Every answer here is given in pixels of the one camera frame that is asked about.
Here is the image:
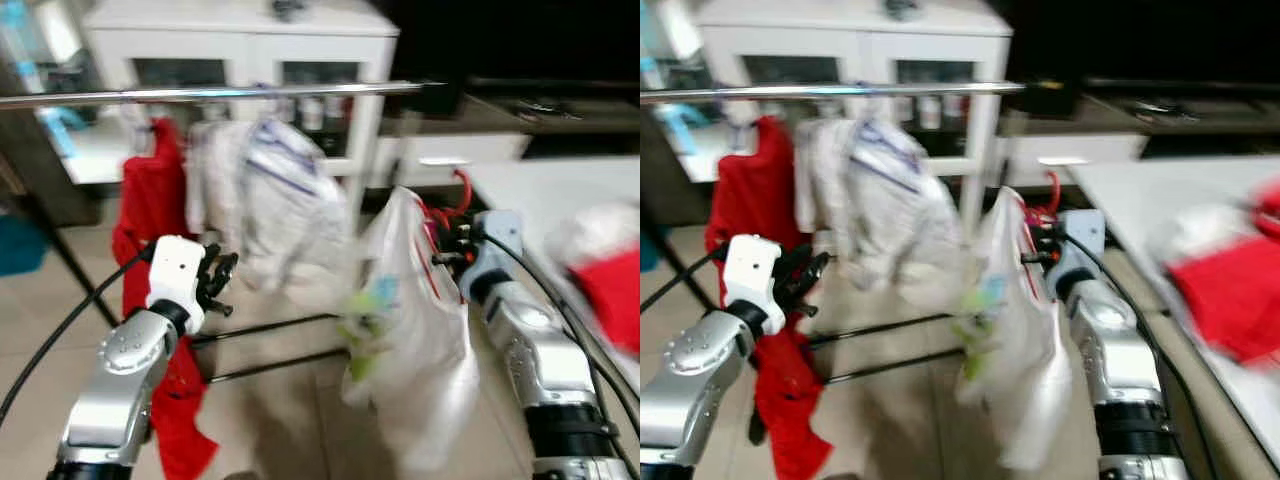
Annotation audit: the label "red wire clothes hanger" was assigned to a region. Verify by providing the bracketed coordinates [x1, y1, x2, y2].
[1015, 168, 1064, 301]
[418, 168, 475, 276]

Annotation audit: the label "white shirt with colourful print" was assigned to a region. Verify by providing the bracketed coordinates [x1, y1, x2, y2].
[338, 183, 483, 473]
[953, 183, 1079, 473]

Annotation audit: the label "white garment purple stripes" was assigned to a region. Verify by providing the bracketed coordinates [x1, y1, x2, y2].
[845, 112, 969, 311]
[235, 112, 359, 306]

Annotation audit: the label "white hanging garment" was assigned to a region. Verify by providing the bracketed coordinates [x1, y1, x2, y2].
[185, 118, 256, 246]
[798, 118, 861, 246]

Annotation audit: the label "white drawer cabinet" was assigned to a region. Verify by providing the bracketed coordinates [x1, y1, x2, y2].
[385, 130, 531, 189]
[1000, 130, 1151, 189]

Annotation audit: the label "large white table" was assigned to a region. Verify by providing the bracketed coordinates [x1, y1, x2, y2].
[468, 155, 641, 401]
[1068, 153, 1280, 471]

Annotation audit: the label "white folded shirt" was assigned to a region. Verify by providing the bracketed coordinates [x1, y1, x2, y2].
[1148, 203, 1271, 276]
[545, 203, 641, 291]

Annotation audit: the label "dark TV stand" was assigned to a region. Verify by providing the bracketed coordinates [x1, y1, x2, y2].
[1010, 75, 1280, 161]
[400, 75, 641, 161]

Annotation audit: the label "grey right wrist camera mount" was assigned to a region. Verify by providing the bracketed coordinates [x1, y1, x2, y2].
[1043, 207, 1108, 304]
[458, 208, 528, 304]

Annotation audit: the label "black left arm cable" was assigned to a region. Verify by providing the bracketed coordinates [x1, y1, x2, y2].
[640, 243, 729, 313]
[0, 245, 159, 429]

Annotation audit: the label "clothes rack with silver rail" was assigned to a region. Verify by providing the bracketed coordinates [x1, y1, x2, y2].
[0, 80, 446, 391]
[640, 80, 1029, 386]

